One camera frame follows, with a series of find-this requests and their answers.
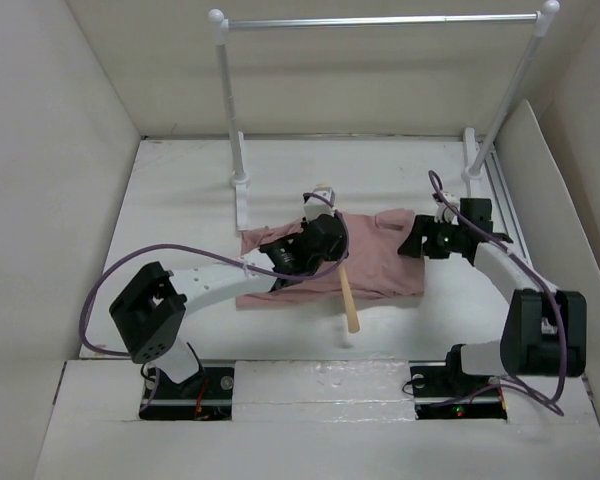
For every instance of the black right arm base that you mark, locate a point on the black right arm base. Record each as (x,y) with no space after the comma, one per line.
(440,390)

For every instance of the beige wooden hanger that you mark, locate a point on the beige wooden hanger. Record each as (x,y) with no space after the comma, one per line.
(353,325)

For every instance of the pink trousers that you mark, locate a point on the pink trousers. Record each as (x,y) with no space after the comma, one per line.
(374,268)

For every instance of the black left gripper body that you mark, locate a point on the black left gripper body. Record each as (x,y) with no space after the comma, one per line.
(335,253)

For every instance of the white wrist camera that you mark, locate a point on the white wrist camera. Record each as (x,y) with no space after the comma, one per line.
(447,205)
(318,202)

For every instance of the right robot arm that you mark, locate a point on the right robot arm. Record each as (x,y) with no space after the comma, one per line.
(545,331)

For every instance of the white clothes rack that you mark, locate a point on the white clothes rack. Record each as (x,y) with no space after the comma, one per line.
(321,70)

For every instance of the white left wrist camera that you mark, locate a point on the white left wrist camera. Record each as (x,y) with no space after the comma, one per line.
(318,202)

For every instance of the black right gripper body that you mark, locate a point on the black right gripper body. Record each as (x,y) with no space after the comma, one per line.
(441,236)

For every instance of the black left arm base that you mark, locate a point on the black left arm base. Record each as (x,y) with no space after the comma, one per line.
(208,398)

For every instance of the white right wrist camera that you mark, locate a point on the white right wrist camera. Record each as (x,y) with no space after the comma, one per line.
(447,205)

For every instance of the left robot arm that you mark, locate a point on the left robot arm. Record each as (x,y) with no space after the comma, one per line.
(150,310)

